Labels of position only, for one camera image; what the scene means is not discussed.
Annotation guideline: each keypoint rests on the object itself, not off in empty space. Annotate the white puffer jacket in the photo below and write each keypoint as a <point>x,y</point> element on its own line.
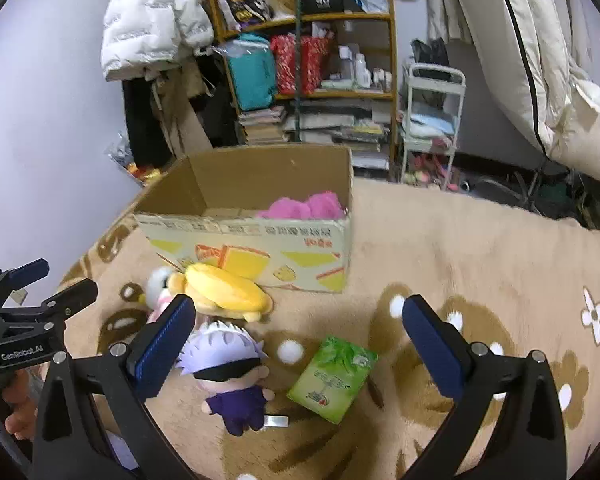
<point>145,20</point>

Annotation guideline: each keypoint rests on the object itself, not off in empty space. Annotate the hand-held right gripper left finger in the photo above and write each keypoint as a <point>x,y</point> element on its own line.
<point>164,347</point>

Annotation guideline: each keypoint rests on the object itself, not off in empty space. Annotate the black bag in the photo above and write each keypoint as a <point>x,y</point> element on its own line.
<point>430,52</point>

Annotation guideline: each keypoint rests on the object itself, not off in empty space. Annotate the person's left hand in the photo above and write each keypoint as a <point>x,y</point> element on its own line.
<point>20,417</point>

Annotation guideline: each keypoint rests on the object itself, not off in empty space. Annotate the beige flower-print fluffy blanket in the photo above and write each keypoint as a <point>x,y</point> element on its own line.
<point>455,250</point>

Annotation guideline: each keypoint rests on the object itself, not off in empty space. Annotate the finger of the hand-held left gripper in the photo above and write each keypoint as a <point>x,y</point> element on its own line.
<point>74,294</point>
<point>29,270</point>

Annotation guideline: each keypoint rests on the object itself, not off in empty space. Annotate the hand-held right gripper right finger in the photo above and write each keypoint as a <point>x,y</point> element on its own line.
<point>430,347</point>

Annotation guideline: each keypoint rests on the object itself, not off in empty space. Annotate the green tissue pack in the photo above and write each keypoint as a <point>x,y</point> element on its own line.
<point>335,380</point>

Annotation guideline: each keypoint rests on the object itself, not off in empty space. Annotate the large stack of books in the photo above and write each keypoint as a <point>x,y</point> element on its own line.
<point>340,132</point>

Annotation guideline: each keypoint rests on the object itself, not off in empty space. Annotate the black hanging clothes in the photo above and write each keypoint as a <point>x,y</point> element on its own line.
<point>140,125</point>

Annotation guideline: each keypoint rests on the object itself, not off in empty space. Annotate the white metal cart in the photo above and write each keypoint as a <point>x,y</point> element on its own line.
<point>457,110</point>

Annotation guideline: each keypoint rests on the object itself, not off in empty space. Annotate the white cat plush toy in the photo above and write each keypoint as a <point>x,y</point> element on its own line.
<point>157,285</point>

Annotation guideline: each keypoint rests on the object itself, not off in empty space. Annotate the row of white bottles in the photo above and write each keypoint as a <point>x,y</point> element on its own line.
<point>360,67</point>

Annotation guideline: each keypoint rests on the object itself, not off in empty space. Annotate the yellow plush toy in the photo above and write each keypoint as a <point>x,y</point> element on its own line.
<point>225,290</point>

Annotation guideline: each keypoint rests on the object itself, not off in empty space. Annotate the white duvet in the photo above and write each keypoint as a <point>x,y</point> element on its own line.
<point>530,35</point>

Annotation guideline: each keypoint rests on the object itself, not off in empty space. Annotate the wooden shelf unit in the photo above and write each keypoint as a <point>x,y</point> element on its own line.
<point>347,16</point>

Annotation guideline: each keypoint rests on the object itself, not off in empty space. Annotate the pile of colourful packets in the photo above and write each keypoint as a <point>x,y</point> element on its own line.
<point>130,162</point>

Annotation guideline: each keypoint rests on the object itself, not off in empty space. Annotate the red patterned gift bag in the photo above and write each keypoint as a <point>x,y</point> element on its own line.
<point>290,65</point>

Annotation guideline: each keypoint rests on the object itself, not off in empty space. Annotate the white-haired blindfolded plush doll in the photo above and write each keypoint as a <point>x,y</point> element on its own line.
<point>220,355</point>

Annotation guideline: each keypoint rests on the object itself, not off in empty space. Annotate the pink plush toy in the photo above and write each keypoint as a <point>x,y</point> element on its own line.
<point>320,205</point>

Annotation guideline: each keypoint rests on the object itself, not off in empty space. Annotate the small stack of books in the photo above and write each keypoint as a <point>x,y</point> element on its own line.
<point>262,125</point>

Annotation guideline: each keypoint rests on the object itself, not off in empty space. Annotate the teal bag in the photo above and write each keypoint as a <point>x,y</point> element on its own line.
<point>250,75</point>

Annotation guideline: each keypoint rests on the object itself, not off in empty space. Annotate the printed cardboard box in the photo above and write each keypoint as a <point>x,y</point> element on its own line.
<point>300,255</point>

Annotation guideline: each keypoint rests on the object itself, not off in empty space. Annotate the green pole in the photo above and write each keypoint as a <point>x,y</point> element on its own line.
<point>298,60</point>

